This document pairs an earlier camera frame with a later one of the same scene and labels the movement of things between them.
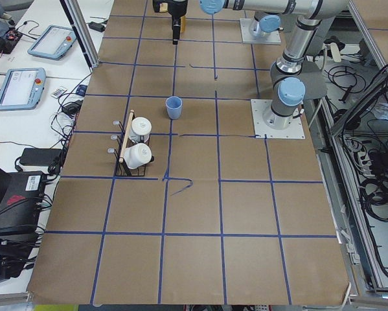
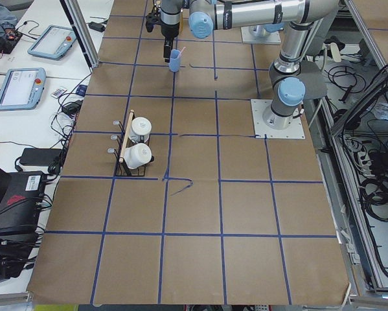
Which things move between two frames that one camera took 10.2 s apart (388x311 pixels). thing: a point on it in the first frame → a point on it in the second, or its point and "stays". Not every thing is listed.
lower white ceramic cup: x=137 y=155 stays
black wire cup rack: x=122 y=169 stays
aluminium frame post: x=79 y=21 stays
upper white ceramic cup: x=140 y=126 stays
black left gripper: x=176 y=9 → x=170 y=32
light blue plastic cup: x=173 y=104 → x=174 y=60
